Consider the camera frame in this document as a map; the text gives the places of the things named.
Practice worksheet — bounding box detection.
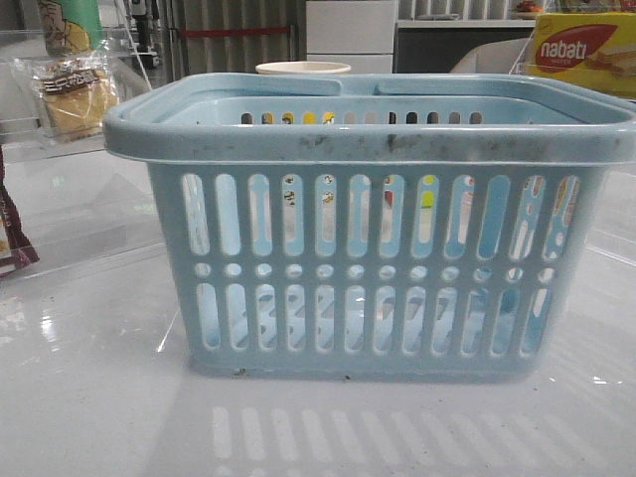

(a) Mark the beige paper cup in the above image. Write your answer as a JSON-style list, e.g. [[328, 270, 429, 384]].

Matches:
[[255, 61, 352, 75]]

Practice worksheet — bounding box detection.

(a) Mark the clear acrylic shelf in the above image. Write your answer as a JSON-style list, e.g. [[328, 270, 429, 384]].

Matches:
[[1, 26, 151, 162]]

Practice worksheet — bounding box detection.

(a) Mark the yellow nabati wafer box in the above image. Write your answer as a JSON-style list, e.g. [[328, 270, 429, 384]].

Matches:
[[525, 13, 635, 99]]

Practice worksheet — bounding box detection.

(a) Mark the green cartoon snack can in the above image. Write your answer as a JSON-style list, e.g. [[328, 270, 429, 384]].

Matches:
[[37, 0, 103, 57]]

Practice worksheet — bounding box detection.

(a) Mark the white drawer cabinet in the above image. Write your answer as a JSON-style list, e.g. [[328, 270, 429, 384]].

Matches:
[[305, 1, 398, 74]]

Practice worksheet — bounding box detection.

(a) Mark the packaged bread slice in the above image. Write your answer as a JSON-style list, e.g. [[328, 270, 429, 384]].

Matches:
[[10, 51, 120, 143]]

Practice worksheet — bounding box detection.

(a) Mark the maroon snack bag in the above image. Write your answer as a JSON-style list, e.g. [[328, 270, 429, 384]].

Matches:
[[1, 154, 40, 278]]

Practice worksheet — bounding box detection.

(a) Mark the light blue plastic basket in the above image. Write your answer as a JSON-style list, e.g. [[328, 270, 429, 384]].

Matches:
[[103, 74, 635, 381]]

